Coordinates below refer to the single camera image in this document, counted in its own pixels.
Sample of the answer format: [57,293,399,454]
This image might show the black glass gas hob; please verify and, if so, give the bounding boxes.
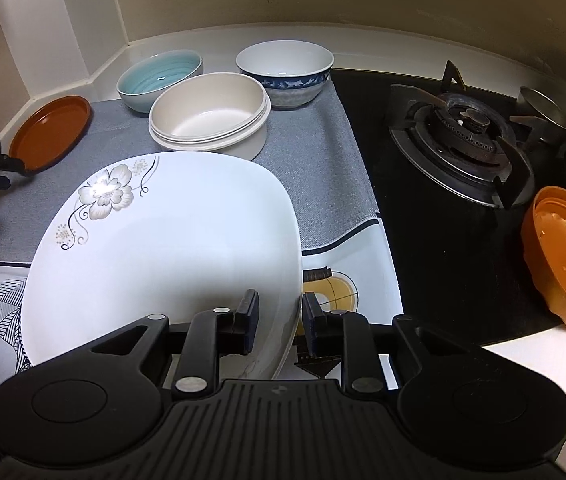
[329,67,566,350]

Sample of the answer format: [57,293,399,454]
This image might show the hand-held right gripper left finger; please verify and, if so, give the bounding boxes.
[90,289,261,393]

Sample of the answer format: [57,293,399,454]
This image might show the metal pot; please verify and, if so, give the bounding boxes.
[516,85,566,144]

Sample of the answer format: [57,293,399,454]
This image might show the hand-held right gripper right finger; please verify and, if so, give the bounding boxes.
[302,291,469,393]

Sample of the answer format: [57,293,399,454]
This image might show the teal ceramic bowl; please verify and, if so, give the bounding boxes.
[116,50,204,114]

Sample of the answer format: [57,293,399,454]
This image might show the grey printed counter mat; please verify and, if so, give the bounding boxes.
[0,77,405,386]

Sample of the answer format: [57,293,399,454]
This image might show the orange plastic bowl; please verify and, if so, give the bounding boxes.
[520,186,566,331]

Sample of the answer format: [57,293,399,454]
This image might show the brown round plate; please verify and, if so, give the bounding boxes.
[8,95,92,173]

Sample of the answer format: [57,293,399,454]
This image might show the cream plastic bowl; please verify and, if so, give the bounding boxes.
[149,73,271,137]
[150,110,270,161]

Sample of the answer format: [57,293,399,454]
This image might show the white floral square plate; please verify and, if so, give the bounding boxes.
[20,152,305,381]

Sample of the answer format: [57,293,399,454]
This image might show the gas stove burner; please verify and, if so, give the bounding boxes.
[388,60,537,211]

